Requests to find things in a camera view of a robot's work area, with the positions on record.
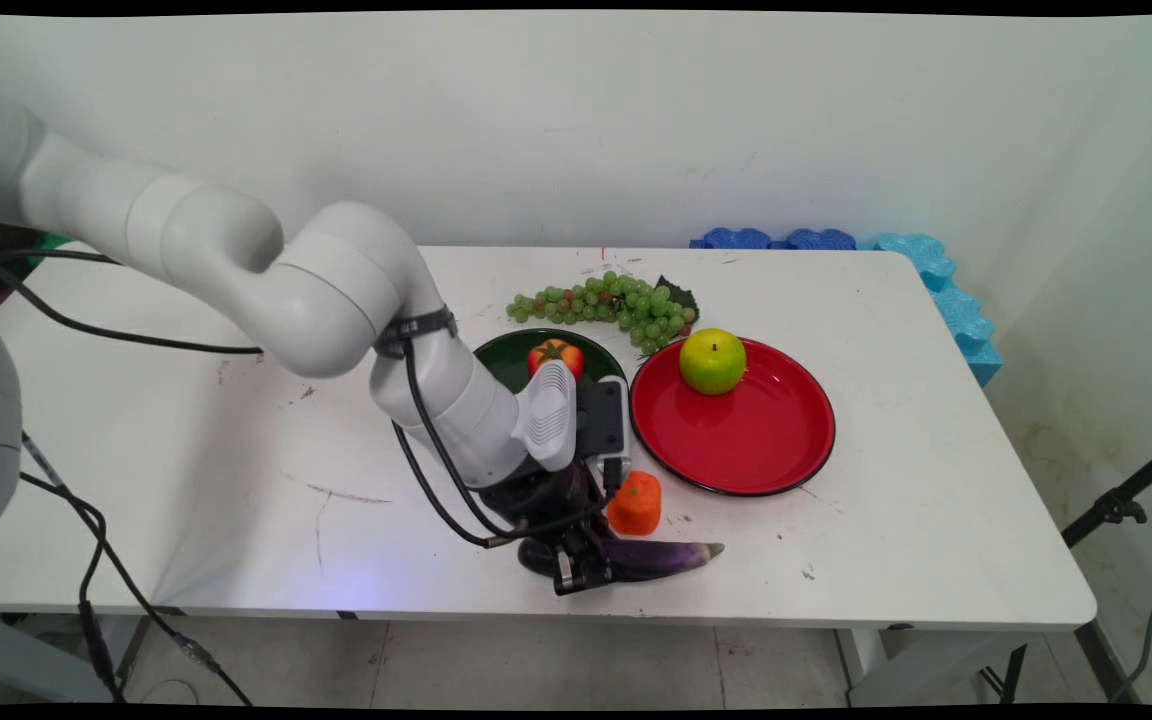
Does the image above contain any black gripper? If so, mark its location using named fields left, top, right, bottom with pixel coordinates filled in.
left=508, top=462, right=629, bottom=598

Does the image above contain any purple toy eggplant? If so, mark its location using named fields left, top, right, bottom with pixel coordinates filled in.
left=517, top=537, right=726, bottom=582

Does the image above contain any orange toy persimmon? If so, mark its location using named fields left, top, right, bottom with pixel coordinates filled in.
left=606, top=471, right=664, bottom=537

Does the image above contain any red round plate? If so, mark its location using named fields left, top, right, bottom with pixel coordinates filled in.
left=629, top=336, right=836, bottom=498

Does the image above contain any red toy tomato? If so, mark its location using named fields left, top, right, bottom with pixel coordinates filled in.
left=527, top=338, right=586, bottom=382

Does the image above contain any dark green round plate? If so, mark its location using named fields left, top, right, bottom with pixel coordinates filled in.
left=473, top=328, right=628, bottom=397

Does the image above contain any green toy apple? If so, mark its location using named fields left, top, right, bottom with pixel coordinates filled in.
left=678, top=328, right=748, bottom=396

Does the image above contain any green toy grape bunch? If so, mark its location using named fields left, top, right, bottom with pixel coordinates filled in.
left=506, top=270, right=702, bottom=358

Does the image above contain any light blue foam mat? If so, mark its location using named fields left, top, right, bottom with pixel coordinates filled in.
left=860, top=233, right=1004, bottom=389

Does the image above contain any black metal table leg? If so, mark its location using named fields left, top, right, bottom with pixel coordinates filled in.
left=980, top=620, right=1142, bottom=704
left=112, top=614, right=155, bottom=693

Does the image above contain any black tripod stand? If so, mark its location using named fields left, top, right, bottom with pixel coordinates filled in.
left=1061, top=435, right=1152, bottom=549

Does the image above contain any green background object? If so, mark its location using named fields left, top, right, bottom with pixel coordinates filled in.
left=11, top=232, right=75, bottom=273

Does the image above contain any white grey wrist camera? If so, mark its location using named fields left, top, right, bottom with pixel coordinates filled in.
left=513, top=359, right=630, bottom=474

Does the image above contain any black cable with braided end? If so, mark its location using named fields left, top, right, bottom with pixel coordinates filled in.
left=391, top=420, right=621, bottom=549

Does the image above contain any black camera cable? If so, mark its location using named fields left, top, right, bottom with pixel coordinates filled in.
left=0, top=248, right=517, bottom=536

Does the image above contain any black cable strap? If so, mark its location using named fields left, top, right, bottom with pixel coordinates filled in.
left=374, top=307, right=459, bottom=360

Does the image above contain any black floor cable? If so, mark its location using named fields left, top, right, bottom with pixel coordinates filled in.
left=20, top=430, right=255, bottom=707

